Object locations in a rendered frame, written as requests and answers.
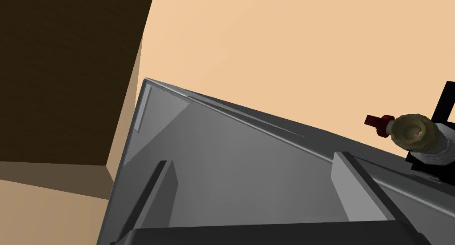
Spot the dark brown cupboard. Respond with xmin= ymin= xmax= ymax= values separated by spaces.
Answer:
xmin=0 ymin=0 xmax=156 ymax=200

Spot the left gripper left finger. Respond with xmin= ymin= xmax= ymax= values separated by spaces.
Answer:
xmin=116 ymin=160 xmax=179 ymax=241

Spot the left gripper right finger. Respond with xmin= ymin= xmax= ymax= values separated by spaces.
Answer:
xmin=331 ymin=151 xmax=408 ymax=223

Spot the olive bottle with red cap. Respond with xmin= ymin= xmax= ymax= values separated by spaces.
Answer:
xmin=364 ymin=113 xmax=443 ymax=154

